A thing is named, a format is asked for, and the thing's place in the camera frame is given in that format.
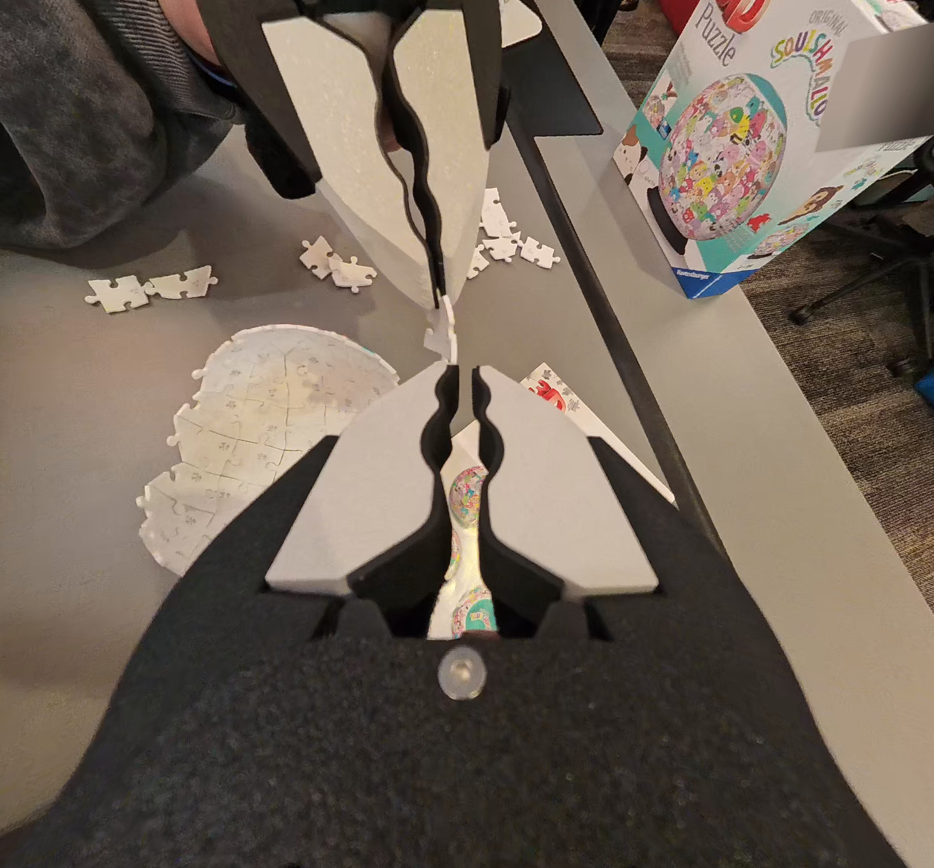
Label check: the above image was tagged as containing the joined white puzzle strip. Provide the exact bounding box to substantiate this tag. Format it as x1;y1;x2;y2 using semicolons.
84;266;220;315

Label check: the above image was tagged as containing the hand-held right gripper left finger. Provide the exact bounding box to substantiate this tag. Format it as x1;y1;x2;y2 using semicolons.
264;363;459;641

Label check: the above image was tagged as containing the black table cable tray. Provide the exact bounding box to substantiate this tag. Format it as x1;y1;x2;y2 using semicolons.
503;0;605;141

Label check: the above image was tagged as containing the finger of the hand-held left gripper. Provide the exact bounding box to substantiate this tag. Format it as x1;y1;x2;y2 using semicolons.
390;7;490;303
261;17;446;311

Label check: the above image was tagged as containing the printed puzzle box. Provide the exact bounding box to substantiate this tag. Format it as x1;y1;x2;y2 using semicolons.
613;0;934;300

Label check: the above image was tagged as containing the cluster of loose puzzle pieces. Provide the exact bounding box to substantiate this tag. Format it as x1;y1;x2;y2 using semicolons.
467;186;561;278

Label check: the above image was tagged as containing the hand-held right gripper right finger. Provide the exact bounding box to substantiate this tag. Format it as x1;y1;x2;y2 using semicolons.
473;365;660;641

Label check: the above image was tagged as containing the person's left hand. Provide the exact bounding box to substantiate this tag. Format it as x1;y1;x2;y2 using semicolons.
149;0;223;74

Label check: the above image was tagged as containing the partly built puzzle ball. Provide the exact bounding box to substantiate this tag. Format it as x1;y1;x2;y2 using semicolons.
135;324;402;577

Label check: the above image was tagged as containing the person's left forearm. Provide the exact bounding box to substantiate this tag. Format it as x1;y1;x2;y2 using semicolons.
0;0;249;250

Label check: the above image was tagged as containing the puzzle instruction sheet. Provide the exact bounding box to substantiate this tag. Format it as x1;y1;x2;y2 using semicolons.
427;361;677;641

